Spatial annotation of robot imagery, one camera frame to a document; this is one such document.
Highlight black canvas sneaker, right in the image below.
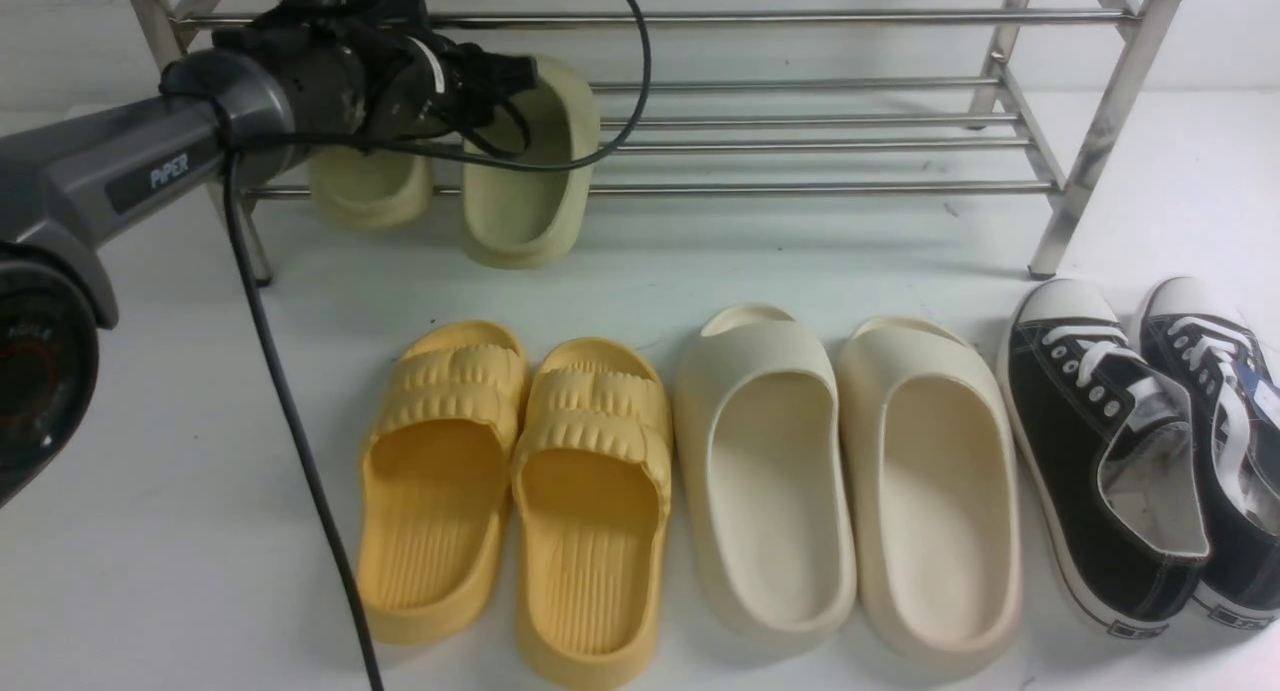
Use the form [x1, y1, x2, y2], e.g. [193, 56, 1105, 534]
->
[1134, 276, 1279, 631]

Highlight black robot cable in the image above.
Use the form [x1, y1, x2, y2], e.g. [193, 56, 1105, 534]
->
[210, 0, 653, 691]

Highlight black canvas sneaker, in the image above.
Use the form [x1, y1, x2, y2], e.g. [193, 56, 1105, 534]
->
[1134, 276, 1279, 631]
[995, 278, 1210, 640]

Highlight cream slipper, of pair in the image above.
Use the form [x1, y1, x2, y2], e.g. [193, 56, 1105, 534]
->
[835, 316, 1023, 676]
[672, 303, 858, 655]

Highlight yellow ribbed slipper, left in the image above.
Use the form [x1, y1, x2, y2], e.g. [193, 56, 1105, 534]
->
[356, 319, 530, 646]

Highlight cream slipper, left of pair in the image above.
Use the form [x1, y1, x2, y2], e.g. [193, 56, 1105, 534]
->
[672, 303, 858, 655]

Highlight olive green slipper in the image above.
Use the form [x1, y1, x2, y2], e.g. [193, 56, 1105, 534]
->
[306, 148, 434, 232]
[461, 54, 602, 270]

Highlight steel shoe rack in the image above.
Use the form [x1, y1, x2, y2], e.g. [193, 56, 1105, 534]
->
[131, 0, 1183, 280]

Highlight yellow ribbed slipper, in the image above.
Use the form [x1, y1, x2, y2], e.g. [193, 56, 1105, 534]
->
[356, 319, 530, 646]
[511, 337, 675, 690]

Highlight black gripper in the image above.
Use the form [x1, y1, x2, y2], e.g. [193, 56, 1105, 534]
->
[346, 0, 539, 161]

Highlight black canvas sneaker, left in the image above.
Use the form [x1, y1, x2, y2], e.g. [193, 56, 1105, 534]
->
[995, 278, 1210, 640]

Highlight cream slipper, right of pair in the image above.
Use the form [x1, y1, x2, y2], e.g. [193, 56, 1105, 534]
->
[835, 316, 1023, 676]

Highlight blue white hang tag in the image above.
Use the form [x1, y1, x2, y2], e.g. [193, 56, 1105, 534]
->
[1233, 358, 1279, 431]

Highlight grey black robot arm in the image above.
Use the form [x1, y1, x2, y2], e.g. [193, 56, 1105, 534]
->
[1, 0, 538, 500]

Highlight yellow ribbed slipper, right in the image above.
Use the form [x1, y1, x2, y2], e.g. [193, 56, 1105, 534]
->
[511, 337, 675, 690]

